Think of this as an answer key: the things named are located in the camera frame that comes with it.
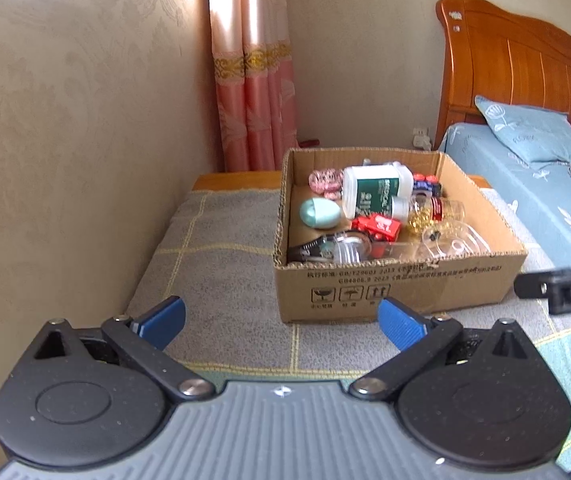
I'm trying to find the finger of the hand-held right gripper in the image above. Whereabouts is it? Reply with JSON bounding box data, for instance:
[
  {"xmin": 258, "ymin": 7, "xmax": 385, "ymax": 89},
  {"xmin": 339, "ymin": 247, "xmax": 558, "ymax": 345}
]
[{"xmin": 513, "ymin": 270, "xmax": 554, "ymax": 302}]

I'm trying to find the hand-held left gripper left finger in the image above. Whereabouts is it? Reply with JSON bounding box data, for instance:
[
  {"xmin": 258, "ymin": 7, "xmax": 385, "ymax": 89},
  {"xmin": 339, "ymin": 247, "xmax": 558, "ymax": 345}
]
[{"xmin": 34, "ymin": 295, "xmax": 216, "ymax": 402}]

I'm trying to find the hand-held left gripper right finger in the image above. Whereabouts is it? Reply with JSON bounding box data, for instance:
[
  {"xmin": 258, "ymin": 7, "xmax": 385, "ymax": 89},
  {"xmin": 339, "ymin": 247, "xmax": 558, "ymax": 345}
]
[{"xmin": 349, "ymin": 297, "xmax": 536, "ymax": 402}]

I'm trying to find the brown cardboard box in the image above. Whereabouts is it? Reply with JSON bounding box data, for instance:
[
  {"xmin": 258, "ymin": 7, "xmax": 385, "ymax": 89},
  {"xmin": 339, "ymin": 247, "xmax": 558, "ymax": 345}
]
[{"xmin": 271, "ymin": 147, "xmax": 529, "ymax": 325}]

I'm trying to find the black electric shaver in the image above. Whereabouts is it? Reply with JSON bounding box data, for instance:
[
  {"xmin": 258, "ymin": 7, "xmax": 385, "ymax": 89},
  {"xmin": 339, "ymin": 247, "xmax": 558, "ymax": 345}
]
[{"xmin": 286, "ymin": 234, "xmax": 339, "ymax": 264}]

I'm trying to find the clear bottle of yellow capsules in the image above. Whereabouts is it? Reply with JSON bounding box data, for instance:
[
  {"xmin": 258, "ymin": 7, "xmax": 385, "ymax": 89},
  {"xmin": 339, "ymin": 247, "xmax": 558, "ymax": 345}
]
[{"xmin": 391, "ymin": 194, "xmax": 467, "ymax": 234}]

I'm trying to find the white bottle with green label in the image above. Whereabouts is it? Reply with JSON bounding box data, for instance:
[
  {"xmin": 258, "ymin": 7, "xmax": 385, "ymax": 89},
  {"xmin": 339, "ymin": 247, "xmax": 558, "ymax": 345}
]
[{"xmin": 341, "ymin": 161, "xmax": 415, "ymax": 220}]

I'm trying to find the green egg-shaped case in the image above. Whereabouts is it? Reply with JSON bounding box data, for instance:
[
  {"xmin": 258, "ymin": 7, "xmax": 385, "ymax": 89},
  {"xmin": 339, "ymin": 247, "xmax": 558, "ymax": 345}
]
[{"xmin": 298, "ymin": 197, "xmax": 343, "ymax": 230}]

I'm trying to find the clear plastic container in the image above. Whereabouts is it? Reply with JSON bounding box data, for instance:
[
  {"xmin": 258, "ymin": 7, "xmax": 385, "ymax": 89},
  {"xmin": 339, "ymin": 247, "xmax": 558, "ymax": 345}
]
[{"xmin": 399, "ymin": 219, "xmax": 491, "ymax": 264}]

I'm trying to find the grey checked blanket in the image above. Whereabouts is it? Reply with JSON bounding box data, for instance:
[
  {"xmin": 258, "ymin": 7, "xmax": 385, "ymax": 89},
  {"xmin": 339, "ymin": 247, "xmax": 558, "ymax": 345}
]
[{"xmin": 124, "ymin": 187, "xmax": 571, "ymax": 472}]

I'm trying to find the small clear jar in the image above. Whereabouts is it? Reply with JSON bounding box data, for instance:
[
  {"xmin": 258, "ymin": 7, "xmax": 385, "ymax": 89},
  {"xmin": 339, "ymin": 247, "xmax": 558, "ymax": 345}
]
[{"xmin": 332, "ymin": 231, "xmax": 373, "ymax": 265}]

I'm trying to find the bed with blue sheet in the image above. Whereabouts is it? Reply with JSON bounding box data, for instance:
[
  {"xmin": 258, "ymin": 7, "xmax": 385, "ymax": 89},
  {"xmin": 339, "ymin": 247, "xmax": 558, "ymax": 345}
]
[{"xmin": 437, "ymin": 120, "xmax": 571, "ymax": 282}]

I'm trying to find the blue floral pillow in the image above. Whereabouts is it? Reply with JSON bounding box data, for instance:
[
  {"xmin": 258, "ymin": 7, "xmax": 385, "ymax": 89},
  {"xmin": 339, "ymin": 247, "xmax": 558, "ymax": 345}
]
[{"xmin": 474, "ymin": 94, "xmax": 571, "ymax": 164}]

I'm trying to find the wooden headboard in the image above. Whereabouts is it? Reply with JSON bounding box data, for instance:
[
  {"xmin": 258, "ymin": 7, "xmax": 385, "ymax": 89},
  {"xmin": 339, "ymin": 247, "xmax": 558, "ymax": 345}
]
[{"xmin": 435, "ymin": 0, "xmax": 571, "ymax": 154}]

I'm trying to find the pink curtain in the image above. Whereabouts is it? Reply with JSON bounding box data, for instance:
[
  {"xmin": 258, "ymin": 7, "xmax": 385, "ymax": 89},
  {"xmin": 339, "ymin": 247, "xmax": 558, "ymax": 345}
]
[{"xmin": 205, "ymin": 0, "xmax": 301, "ymax": 174}]

